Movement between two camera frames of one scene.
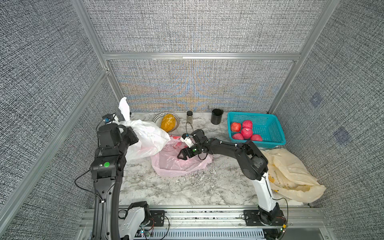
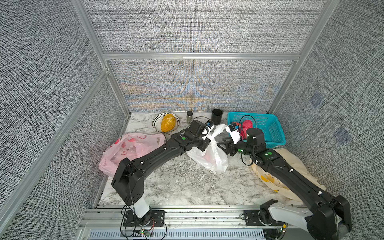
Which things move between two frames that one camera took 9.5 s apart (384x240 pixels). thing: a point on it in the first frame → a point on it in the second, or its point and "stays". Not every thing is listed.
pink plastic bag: [166, 163] → [127, 146]
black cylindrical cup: [216, 116] stays
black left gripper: [128, 131] → [206, 142]
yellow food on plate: [168, 122] stays
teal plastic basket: [266, 125] stays
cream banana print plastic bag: [289, 178] stays
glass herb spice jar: [189, 117] stays
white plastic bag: [150, 138] → [212, 157]
